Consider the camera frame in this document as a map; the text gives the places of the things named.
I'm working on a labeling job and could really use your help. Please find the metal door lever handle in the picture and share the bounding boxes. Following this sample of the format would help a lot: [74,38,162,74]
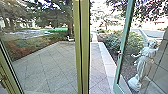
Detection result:
[116,49,123,58]

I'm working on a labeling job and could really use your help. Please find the green glass door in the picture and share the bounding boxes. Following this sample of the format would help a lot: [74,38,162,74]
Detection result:
[112,0,168,94]

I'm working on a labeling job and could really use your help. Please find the green framed glass doors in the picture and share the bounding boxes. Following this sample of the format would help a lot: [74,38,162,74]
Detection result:
[0,0,92,94]

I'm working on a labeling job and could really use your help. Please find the small white outdoor bench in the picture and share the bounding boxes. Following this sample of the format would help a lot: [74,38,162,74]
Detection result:
[66,35,76,43]

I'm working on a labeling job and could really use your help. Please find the dark green bush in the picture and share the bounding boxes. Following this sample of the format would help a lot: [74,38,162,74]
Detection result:
[102,30,145,57]

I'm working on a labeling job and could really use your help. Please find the large outdoor tree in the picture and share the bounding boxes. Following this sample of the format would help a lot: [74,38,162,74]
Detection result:
[0,0,76,38]

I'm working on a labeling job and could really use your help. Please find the bright green lawn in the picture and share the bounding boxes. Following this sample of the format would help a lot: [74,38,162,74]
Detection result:
[42,27,70,34]

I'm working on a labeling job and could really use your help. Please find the small distant tree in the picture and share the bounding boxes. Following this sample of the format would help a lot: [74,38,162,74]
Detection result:
[94,4,118,32]

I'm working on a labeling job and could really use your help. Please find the low green hedge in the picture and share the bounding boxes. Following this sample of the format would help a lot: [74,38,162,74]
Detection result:
[4,31,70,62]

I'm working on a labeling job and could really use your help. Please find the red leaved tree branches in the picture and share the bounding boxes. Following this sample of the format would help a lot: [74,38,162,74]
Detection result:
[106,0,168,22]

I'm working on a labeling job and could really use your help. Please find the grey building column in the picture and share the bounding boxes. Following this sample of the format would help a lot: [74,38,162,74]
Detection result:
[144,29,168,94]

